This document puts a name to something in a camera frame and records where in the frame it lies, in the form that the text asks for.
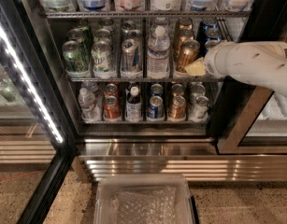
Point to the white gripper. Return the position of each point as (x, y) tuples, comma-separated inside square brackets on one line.
[(215, 62)]

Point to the blue pepsi can front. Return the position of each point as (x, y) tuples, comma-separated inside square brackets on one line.
[(210, 44)]

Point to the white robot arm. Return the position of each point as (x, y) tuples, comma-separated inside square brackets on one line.
[(255, 63)]

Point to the gold can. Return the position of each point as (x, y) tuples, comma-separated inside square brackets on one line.
[(177, 108), (185, 23), (177, 90), (188, 53), (180, 37)]

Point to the gold can bottom rear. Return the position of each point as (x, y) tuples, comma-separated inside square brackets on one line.
[(177, 90)]

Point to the gold can middle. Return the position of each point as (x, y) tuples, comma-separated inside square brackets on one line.
[(180, 37)]

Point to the blue pepsi can middle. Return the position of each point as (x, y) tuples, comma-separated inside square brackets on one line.
[(212, 34)]

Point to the clear water bottle middle shelf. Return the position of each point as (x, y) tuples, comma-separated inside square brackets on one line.
[(158, 53)]

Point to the clear water bottle shelf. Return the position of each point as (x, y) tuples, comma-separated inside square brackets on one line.
[(158, 53), (88, 105)]

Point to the silver can bottom front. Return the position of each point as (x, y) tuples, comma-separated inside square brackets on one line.
[(199, 108)]

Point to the blue can bottom rear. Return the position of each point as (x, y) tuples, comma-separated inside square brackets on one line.
[(157, 90)]

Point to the gold can bottom front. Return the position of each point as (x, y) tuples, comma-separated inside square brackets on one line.
[(177, 108)]

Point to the blue pepsi can rear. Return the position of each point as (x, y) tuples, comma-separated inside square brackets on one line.
[(207, 23)]

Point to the blue can bottom front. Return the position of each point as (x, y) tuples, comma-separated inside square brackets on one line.
[(156, 107)]

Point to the silver blue can front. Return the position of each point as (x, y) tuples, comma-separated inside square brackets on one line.
[(130, 56)]

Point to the silver can middle column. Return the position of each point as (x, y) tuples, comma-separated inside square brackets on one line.
[(136, 35)]

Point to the orange can rear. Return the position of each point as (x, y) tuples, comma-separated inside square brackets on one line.
[(111, 90)]

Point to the orange can front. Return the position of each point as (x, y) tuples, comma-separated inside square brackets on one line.
[(111, 108)]

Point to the white green can front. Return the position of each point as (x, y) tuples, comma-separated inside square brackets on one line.
[(102, 57)]

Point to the white green can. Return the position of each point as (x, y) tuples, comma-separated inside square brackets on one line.
[(102, 57), (102, 35)]

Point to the white green can middle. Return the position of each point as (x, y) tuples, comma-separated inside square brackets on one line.
[(102, 35)]

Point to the clear water bottle bottom shelf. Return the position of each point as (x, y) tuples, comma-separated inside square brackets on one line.
[(88, 105)]

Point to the open glass fridge door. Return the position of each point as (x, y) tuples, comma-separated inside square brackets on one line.
[(36, 138)]

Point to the dark drink bottle white label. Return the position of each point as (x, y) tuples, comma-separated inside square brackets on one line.
[(134, 105)]

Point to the clear plastic bin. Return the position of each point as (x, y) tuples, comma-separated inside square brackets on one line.
[(143, 199)]

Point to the top wire shelf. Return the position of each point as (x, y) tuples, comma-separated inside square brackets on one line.
[(141, 14)]

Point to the wire shelf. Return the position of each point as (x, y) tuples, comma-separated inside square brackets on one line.
[(144, 79), (141, 14)]

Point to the middle wire shelf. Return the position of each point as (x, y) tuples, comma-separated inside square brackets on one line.
[(144, 79)]

